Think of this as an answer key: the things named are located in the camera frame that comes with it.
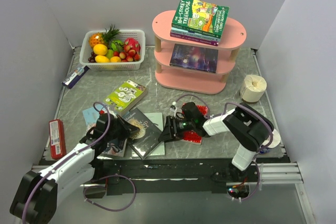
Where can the lime green comic book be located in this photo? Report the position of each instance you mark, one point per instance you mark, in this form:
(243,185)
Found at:
(125,97)

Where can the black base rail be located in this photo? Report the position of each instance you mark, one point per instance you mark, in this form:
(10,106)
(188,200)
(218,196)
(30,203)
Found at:
(169,176)

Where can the dark purple book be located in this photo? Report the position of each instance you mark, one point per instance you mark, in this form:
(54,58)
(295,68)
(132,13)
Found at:
(194,58)

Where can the pink dragon fruit toy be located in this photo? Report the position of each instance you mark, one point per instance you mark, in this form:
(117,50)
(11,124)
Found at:
(131,43)

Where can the toy pineapple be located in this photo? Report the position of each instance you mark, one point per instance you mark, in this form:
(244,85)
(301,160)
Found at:
(103,37)

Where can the beige paper roll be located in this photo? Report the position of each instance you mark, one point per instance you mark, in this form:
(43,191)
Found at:
(252,89)

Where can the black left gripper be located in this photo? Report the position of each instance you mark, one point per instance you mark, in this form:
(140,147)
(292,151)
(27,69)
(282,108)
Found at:
(128,129)

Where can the purple white toothpaste box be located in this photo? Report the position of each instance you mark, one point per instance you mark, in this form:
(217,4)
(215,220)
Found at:
(75,76)

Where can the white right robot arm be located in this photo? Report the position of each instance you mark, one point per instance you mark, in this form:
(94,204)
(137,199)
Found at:
(252,130)

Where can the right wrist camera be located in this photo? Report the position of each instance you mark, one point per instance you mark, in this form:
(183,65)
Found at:
(173,108)

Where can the black Moon and Sixpence book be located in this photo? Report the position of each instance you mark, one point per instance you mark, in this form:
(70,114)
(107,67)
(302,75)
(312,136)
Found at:
(145,143)

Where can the green 104-storey treehouse book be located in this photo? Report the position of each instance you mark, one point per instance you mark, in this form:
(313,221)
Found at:
(200,17)

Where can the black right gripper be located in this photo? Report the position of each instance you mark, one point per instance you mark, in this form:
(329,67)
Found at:
(168,132)

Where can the red box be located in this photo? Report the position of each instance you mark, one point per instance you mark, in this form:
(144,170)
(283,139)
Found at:
(57,139)

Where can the orange toy fruit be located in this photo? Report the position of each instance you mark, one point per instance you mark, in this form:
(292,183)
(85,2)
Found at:
(100,49)

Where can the purple 117-storey treehouse book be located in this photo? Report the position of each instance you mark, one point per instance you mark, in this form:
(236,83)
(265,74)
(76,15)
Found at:
(202,41)

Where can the pink three-tier shelf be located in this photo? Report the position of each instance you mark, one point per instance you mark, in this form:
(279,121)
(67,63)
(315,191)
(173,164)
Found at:
(233,37)

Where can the floral Little Women book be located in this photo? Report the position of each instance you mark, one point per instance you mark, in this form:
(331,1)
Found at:
(115,148)

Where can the blue wrapped tissue roll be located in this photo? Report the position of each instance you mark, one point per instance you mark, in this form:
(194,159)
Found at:
(275,142)

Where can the yellow mango toy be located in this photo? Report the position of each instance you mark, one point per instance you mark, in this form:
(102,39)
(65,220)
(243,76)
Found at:
(101,59)

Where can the white plastic fruit basket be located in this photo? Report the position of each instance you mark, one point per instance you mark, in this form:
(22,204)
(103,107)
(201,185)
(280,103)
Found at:
(119,59)

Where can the light blue cat book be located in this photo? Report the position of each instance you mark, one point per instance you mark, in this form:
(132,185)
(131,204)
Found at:
(91,115)

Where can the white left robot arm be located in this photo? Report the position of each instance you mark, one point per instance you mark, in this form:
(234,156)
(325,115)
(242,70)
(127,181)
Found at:
(40,193)

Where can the light blue 143-storey treehouse book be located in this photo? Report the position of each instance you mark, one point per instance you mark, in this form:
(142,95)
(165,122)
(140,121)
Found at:
(192,34)

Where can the red book under green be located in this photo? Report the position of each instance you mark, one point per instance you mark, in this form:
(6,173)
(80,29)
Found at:
(191,136)

